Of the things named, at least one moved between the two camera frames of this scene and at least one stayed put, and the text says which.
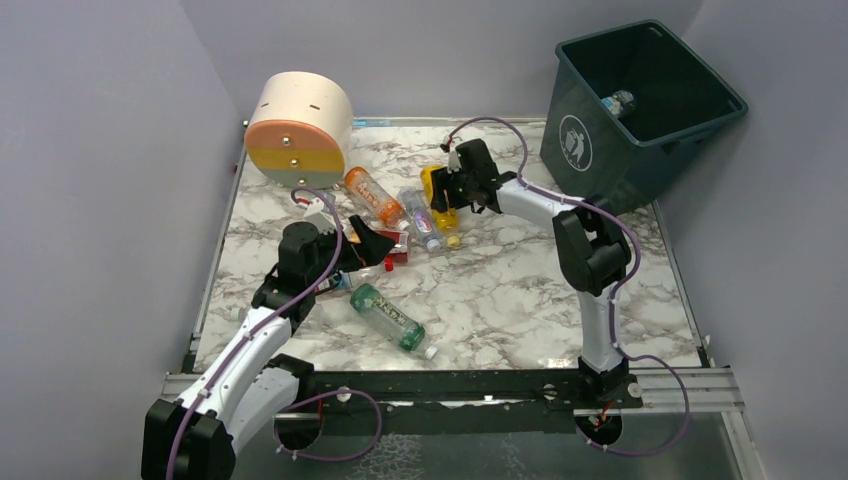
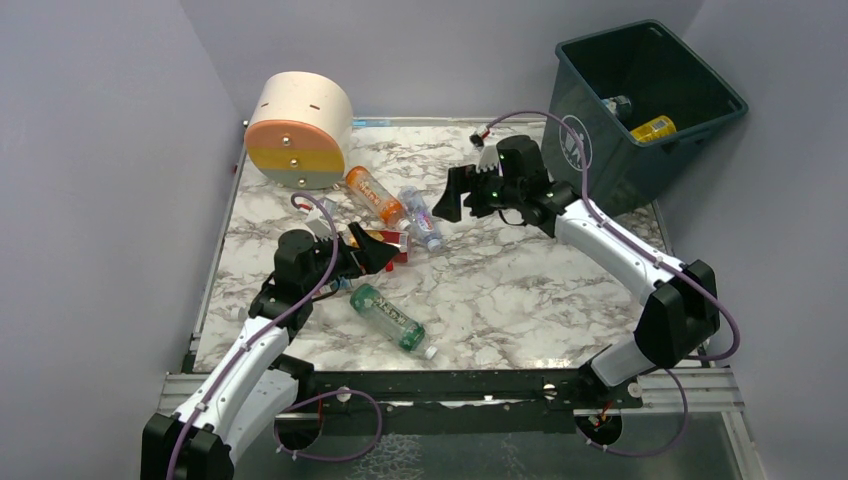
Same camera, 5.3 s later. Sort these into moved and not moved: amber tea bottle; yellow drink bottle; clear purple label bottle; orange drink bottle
Moved: yellow drink bottle
Not moved: orange drink bottle; clear purple label bottle; amber tea bottle
